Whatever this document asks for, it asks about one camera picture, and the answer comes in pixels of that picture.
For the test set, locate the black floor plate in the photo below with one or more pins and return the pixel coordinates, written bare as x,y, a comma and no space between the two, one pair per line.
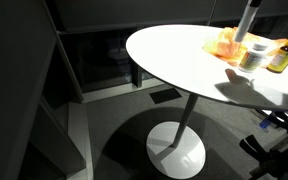
165,95

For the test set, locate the white pill bottle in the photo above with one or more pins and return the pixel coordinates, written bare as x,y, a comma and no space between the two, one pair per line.
252,58

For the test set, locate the white lotion bottle dark label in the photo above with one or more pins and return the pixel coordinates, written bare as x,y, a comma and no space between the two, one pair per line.
245,23

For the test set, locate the white table pedestal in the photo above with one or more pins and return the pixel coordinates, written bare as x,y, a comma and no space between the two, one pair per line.
175,150

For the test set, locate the amber bottle yellow cap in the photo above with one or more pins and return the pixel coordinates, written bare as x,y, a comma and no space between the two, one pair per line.
283,57

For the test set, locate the black clamp stand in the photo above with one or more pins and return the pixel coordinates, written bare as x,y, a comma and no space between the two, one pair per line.
270,156

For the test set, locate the small blue item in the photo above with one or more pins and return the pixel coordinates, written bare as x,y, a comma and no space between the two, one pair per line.
265,123

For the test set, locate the orange plastic bag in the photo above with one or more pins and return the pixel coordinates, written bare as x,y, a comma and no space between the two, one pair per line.
225,48

